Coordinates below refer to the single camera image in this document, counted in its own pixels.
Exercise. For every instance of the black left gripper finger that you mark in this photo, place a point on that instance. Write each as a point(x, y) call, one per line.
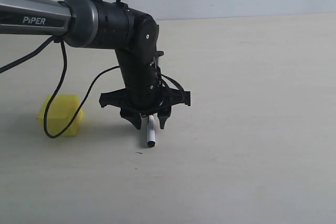
point(133, 117)

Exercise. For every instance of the black and white marker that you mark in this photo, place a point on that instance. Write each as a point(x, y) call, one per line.
point(150, 129)

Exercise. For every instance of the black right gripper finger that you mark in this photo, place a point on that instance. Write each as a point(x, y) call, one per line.
point(163, 116)

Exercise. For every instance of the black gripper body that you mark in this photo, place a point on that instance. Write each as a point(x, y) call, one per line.
point(146, 103)

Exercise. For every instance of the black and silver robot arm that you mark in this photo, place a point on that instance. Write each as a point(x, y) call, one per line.
point(97, 24)

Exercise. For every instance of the yellow foam cube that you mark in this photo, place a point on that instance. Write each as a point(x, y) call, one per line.
point(61, 112)

